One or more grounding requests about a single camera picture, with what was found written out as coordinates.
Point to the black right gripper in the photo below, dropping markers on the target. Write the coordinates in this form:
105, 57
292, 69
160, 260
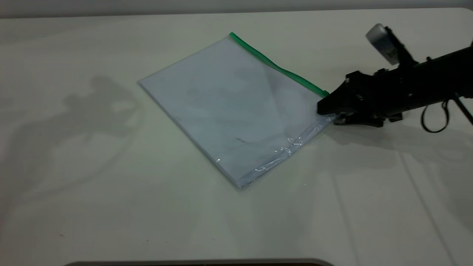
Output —
380, 94

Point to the green zipper slider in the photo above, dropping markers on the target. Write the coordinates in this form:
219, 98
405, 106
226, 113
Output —
324, 92

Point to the clear zip bag green zipper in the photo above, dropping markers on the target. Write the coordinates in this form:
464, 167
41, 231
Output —
288, 147

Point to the white paper sheets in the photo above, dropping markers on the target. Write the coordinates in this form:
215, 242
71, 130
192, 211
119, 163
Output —
221, 103

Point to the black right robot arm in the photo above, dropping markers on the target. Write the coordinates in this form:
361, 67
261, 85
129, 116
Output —
443, 81

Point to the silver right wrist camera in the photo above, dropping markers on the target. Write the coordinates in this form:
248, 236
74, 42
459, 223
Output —
380, 40

